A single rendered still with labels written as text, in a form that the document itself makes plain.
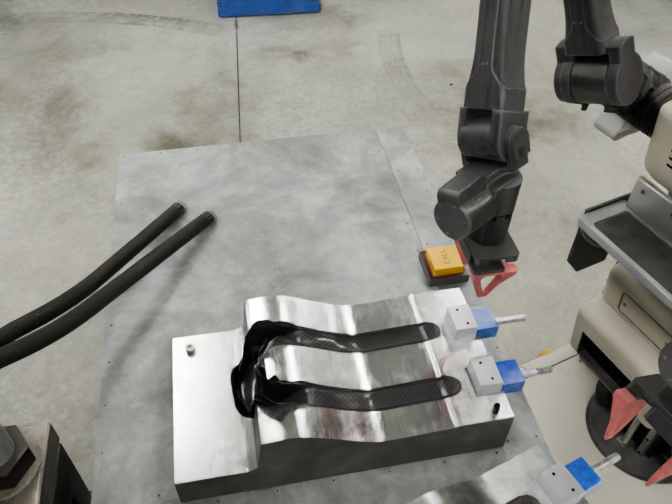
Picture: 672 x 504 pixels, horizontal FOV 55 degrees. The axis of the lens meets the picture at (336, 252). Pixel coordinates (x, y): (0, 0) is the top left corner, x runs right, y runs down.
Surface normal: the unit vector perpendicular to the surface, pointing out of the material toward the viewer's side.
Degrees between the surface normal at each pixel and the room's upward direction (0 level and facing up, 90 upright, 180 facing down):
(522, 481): 0
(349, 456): 90
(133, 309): 0
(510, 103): 67
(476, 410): 0
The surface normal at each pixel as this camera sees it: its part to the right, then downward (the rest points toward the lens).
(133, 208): 0.01, -0.70
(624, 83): 0.64, 0.23
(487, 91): -0.76, 0.13
